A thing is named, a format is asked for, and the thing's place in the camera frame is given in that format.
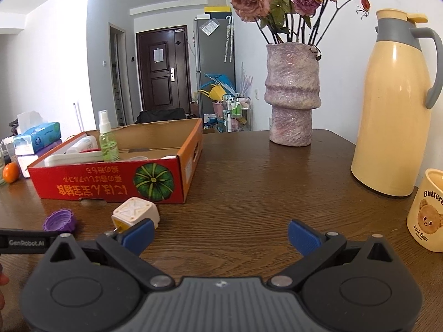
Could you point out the green spray bottle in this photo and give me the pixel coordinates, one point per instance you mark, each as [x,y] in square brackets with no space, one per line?
[109,145]

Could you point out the black folding stand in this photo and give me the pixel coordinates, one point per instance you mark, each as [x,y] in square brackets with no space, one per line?
[14,127]

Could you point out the yellow and black box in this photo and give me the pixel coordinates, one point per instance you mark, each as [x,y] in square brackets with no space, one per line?
[217,10]

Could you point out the purple bottle cap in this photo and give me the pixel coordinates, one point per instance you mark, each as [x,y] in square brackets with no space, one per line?
[59,221]

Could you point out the black duffel bag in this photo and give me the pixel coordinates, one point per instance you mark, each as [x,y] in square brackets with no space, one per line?
[161,116]

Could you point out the blue tissue pack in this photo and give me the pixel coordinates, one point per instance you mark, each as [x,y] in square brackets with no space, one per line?
[38,138]

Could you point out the clear plastic snack jar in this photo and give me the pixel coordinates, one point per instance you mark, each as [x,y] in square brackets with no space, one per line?
[7,152]

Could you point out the blue and yellow dustpans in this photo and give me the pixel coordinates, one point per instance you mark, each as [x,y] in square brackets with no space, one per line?
[218,88]

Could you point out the small trolley with bottles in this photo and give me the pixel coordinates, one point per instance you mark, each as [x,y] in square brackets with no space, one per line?
[237,110]

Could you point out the interior door frame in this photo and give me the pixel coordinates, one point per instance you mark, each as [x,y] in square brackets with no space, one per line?
[117,76]

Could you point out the yellow bear mug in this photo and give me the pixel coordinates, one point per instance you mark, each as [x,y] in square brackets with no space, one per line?
[427,214]

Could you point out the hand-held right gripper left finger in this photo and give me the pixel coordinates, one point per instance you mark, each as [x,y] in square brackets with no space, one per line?
[138,236]

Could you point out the orange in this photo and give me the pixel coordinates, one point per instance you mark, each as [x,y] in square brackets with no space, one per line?
[11,172]

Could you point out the white hanging umbrella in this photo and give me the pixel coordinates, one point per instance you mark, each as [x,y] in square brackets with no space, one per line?
[228,38]

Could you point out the lilac plastic hangers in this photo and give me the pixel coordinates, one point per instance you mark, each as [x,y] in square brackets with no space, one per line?
[246,79]

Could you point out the purple tissue pack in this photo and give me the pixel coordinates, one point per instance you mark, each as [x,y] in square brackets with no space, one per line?
[26,164]

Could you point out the red cardboard box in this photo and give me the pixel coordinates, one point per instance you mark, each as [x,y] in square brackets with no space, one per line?
[103,183]

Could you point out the yellow thermos jug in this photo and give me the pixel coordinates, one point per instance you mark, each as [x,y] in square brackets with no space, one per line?
[391,117]

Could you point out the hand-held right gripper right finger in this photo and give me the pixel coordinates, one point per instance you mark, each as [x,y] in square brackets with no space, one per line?
[304,237]

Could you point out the dark brown entrance door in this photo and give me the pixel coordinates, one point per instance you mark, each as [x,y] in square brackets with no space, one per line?
[162,76]

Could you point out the translucent cotton swab box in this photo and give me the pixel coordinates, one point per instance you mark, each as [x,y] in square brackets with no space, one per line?
[81,145]

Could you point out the person's left hand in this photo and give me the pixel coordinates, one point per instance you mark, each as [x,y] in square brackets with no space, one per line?
[2,279]

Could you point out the pink textured vase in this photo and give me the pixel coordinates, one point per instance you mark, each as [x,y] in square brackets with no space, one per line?
[292,93]

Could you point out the grey refrigerator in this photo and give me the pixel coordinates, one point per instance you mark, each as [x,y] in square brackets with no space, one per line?
[211,52]

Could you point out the white plug adapter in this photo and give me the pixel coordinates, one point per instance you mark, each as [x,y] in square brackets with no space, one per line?
[136,212]

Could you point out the red and white lint brush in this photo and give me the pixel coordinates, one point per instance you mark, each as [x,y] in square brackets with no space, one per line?
[72,159]

